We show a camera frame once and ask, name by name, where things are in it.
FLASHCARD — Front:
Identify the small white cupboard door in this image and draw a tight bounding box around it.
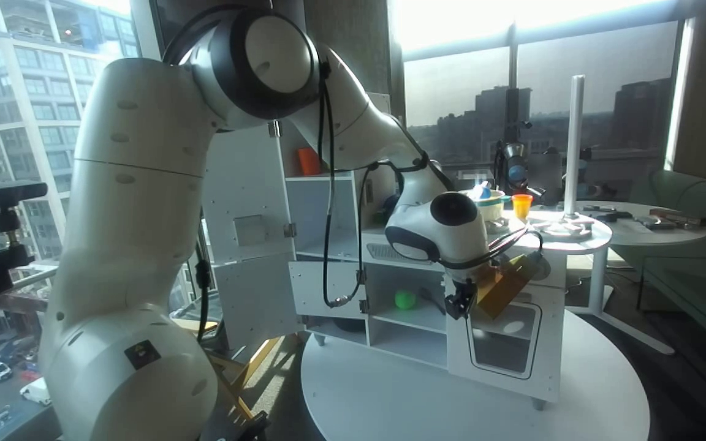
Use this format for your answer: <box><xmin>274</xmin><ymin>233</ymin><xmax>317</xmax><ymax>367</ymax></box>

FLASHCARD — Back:
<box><xmin>289</xmin><ymin>262</ymin><xmax>368</xmax><ymax>320</ymax></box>

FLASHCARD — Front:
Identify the wide white cupboard door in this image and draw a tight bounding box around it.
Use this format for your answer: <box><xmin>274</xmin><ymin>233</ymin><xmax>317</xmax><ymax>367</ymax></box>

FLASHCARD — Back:
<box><xmin>213</xmin><ymin>254</ymin><xmax>306</xmax><ymax>351</ymax></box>

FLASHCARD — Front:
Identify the tall white cupboard door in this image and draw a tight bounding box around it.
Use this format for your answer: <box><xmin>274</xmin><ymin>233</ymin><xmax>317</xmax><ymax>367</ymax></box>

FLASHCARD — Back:
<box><xmin>203</xmin><ymin>121</ymin><xmax>298</xmax><ymax>266</ymax></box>

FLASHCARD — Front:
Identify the white toy kitchen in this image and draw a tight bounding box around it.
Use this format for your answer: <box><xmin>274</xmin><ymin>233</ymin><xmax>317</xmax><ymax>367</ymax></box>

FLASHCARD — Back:
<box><xmin>203</xmin><ymin>92</ymin><xmax>568</xmax><ymax>412</ymax></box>

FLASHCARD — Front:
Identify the pale green bowl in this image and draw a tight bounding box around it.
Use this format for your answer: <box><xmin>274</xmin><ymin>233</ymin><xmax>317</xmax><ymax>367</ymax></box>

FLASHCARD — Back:
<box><xmin>460</xmin><ymin>189</ymin><xmax>507</xmax><ymax>223</ymax></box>

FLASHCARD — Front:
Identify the white oven door with window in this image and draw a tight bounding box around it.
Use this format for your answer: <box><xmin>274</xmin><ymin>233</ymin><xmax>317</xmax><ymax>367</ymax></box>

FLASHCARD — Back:
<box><xmin>446</xmin><ymin>284</ymin><xmax>566</xmax><ymax>403</ymax></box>

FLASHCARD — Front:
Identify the small round white table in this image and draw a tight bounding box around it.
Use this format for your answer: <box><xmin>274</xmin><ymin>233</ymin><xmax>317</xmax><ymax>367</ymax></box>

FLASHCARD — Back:
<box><xmin>523</xmin><ymin>211</ymin><xmax>676</xmax><ymax>356</ymax></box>

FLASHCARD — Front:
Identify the black flat device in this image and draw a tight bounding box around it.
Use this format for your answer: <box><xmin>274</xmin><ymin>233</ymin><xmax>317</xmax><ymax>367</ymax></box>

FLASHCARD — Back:
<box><xmin>589</xmin><ymin>208</ymin><xmax>634</xmax><ymax>222</ymax></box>

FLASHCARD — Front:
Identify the large round white table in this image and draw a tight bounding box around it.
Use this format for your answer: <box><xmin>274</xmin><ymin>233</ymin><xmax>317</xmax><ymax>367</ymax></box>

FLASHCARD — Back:
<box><xmin>577</xmin><ymin>200</ymin><xmax>706</xmax><ymax>271</ymax></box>

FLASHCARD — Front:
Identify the white pole stand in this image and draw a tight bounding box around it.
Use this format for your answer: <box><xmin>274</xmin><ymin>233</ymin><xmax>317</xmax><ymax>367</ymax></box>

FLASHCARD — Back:
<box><xmin>531</xmin><ymin>75</ymin><xmax>596</xmax><ymax>241</ymax></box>

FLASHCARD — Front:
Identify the brown flat box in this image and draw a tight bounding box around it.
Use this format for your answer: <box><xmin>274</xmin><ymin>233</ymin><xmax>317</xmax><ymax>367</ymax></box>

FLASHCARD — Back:
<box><xmin>648</xmin><ymin>208</ymin><xmax>706</xmax><ymax>228</ymax></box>

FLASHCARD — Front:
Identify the green sofa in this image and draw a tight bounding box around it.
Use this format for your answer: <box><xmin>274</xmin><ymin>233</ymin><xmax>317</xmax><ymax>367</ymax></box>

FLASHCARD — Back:
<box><xmin>629</xmin><ymin>168</ymin><xmax>706</xmax><ymax>393</ymax></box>

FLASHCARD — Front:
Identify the window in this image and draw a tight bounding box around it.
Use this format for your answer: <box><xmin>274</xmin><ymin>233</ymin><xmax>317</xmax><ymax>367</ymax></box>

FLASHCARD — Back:
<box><xmin>390</xmin><ymin>0</ymin><xmax>697</xmax><ymax>203</ymax></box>
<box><xmin>0</xmin><ymin>0</ymin><xmax>145</xmax><ymax>441</ymax></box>

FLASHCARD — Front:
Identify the camera on tripod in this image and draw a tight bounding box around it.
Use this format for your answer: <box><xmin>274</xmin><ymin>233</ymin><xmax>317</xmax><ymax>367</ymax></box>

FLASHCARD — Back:
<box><xmin>491</xmin><ymin>86</ymin><xmax>565</xmax><ymax>206</ymax></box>

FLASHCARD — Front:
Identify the wooden folding frame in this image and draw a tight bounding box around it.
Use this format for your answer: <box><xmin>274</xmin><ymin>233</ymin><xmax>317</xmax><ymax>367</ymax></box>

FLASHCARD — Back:
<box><xmin>172</xmin><ymin>317</ymin><xmax>285</xmax><ymax>429</ymax></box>

